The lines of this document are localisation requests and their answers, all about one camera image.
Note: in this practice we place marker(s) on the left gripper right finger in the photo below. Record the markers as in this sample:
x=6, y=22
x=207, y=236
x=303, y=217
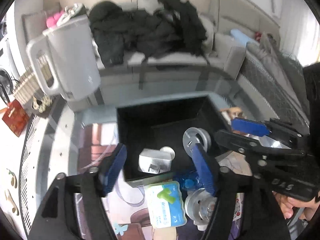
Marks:
x=262, y=217

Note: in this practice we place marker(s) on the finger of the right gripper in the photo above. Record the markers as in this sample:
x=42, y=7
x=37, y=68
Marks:
x=273, y=128
x=245, y=146

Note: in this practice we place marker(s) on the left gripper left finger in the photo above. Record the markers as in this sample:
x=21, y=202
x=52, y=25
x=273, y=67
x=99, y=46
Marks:
x=56, y=217

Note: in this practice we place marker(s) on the blue plastic bottle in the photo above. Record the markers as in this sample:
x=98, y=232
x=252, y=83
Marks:
x=188, y=181

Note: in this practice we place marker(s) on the person's right hand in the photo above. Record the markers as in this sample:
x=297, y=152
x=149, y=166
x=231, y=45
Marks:
x=287, y=204

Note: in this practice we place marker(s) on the grey duvet on bed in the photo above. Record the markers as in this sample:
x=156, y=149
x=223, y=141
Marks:
x=285, y=70

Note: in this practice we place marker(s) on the white green tissue pack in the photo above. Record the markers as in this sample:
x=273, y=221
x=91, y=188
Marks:
x=165, y=205

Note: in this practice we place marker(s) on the silver white charger block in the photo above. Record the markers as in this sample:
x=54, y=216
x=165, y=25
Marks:
x=156, y=161

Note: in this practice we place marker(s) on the black storage box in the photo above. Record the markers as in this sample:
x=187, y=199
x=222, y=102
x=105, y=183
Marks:
x=157, y=124

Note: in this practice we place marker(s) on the blue pillow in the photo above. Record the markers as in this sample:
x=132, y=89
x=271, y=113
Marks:
x=242, y=38

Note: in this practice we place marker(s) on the red gift box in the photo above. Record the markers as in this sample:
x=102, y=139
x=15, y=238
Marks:
x=15, y=117

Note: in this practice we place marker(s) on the grey sofa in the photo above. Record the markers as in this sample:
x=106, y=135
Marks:
x=221, y=51

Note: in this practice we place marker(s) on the woven storage basket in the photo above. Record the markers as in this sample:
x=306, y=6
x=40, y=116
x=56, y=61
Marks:
x=27, y=86

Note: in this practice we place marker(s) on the black clothes pile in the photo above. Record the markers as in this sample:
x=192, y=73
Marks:
x=188, y=24

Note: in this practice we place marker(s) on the white electric kettle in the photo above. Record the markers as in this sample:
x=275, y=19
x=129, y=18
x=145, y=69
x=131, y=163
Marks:
x=69, y=52

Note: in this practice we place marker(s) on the black jacket on sofa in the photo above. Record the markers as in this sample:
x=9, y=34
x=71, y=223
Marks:
x=117, y=32

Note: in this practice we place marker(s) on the white washing machine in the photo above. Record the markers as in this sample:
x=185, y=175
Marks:
x=9, y=73

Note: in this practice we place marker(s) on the pink plush toy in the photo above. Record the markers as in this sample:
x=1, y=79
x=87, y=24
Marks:
x=54, y=20

